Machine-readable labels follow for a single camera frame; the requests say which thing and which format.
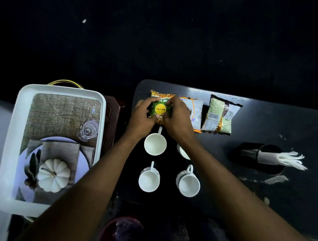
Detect yellow round rim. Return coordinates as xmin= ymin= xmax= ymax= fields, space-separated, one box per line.
xmin=47 ymin=79 xmax=84 ymax=89

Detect bundle of white plastic forks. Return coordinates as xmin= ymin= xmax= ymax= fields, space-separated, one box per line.
xmin=257 ymin=151 xmax=308 ymax=171

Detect person's left forearm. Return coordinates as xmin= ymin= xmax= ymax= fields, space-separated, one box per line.
xmin=15 ymin=132 xmax=147 ymax=241

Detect dark brown white snack packet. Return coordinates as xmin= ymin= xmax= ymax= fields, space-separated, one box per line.
xmin=210 ymin=94 xmax=243 ymax=121

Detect dark brown stool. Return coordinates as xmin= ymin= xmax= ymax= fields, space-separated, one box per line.
xmin=102 ymin=95 xmax=126 ymax=152

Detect person's right forearm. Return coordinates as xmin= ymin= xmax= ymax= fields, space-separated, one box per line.
xmin=174 ymin=136 xmax=307 ymax=241

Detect person's right hand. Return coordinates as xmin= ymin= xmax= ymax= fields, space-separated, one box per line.
xmin=162 ymin=95 xmax=196 ymax=142

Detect black mesh cutlery holder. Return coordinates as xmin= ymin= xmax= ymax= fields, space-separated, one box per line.
xmin=230 ymin=142 xmax=286 ymax=176

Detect person's left hand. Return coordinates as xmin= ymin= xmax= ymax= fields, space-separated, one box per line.
xmin=125 ymin=97 xmax=161 ymax=142

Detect white ceramic cup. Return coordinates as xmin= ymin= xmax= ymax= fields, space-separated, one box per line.
xmin=144 ymin=126 xmax=167 ymax=156
xmin=138 ymin=161 xmax=160 ymax=193
xmin=176 ymin=164 xmax=201 ymax=198
xmin=177 ymin=144 xmax=191 ymax=160

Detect white printed serving tray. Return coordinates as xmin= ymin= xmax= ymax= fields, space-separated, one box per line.
xmin=0 ymin=84 xmax=107 ymax=218

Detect pale green snack packet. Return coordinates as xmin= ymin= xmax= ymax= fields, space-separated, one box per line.
xmin=201 ymin=97 xmax=232 ymax=136

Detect white orange-edged snack packet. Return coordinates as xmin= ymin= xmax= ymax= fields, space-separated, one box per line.
xmin=180 ymin=97 xmax=204 ymax=133

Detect green yellow snack packet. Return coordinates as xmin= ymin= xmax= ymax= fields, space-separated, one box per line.
xmin=149 ymin=90 xmax=176 ymax=125

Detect dark maroon round bin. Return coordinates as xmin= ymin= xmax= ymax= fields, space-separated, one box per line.
xmin=99 ymin=217 xmax=145 ymax=241

